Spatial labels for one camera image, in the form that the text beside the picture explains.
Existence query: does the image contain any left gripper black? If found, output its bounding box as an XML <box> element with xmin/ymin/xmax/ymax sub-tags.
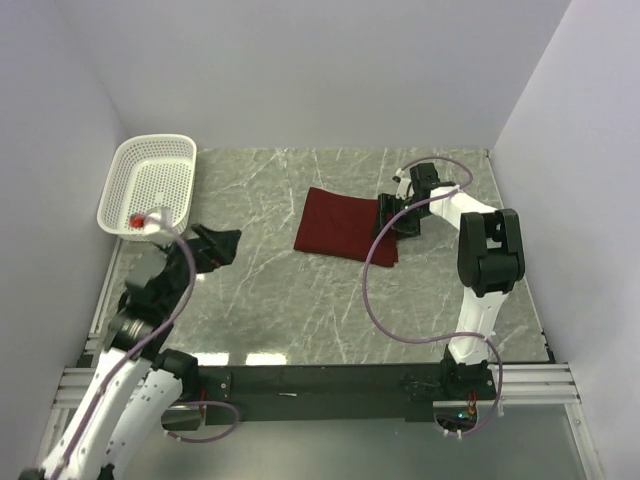
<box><xmin>153</xmin><ymin>221</ymin><xmax>240</xmax><ymax>314</ymax></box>

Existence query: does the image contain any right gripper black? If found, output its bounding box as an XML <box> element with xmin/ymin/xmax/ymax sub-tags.
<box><xmin>372</xmin><ymin>193</ymin><xmax>429</xmax><ymax>241</ymax></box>

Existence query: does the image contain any dark red t shirt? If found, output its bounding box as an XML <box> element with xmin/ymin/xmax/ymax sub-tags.
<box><xmin>293</xmin><ymin>187</ymin><xmax>378</xmax><ymax>262</ymax></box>

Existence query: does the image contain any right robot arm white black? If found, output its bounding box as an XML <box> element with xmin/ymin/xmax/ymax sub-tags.
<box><xmin>365</xmin><ymin>157</ymin><xmax>525</xmax><ymax>399</ymax></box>

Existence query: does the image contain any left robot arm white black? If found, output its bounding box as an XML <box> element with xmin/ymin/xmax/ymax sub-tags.
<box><xmin>20</xmin><ymin>217</ymin><xmax>242</xmax><ymax>479</ymax></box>

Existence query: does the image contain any white perforated plastic basket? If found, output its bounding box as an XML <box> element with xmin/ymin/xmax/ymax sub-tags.
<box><xmin>97</xmin><ymin>134</ymin><xmax>197</xmax><ymax>242</ymax></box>

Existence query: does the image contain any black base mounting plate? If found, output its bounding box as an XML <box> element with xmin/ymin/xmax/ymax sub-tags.
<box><xmin>200</xmin><ymin>360</ymin><xmax>497</xmax><ymax>422</ymax></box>

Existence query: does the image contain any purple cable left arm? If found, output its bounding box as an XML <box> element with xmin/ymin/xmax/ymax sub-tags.
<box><xmin>49</xmin><ymin>222</ymin><xmax>241</xmax><ymax>480</ymax></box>

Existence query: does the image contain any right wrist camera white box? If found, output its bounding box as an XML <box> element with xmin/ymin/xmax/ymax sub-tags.
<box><xmin>392</xmin><ymin>168</ymin><xmax>413</xmax><ymax>200</ymax></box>

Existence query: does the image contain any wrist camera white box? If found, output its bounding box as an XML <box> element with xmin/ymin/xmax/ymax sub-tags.
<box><xmin>128</xmin><ymin>207</ymin><xmax>173</xmax><ymax>238</ymax></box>
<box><xmin>392</xmin><ymin>168</ymin><xmax>413</xmax><ymax>200</ymax></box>

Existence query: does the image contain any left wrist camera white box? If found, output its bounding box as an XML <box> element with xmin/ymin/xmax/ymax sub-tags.
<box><xmin>128</xmin><ymin>207</ymin><xmax>173</xmax><ymax>238</ymax></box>

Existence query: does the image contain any aluminium frame rail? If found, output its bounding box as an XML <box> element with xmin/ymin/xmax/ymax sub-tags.
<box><xmin>39</xmin><ymin>239</ymin><xmax>580</xmax><ymax>479</ymax></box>

